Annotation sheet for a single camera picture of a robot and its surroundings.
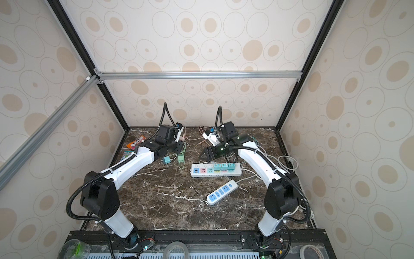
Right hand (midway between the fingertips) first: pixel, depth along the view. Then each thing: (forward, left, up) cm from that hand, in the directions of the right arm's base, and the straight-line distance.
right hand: (204, 155), depth 80 cm
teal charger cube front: (+2, -7, -14) cm, 15 cm away
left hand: (+11, +12, +1) cm, 16 cm away
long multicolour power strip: (+2, -1, -18) cm, 18 cm away
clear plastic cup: (-37, +54, -12) cm, 67 cm away
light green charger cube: (+11, +16, -18) cm, 27 cm away
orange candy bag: (+21, +48, -16) cm, 55 cm away
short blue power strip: (-11, -10, -18) cm, 23 cm away
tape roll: (-38, -43, -19) cm, 60 cm away
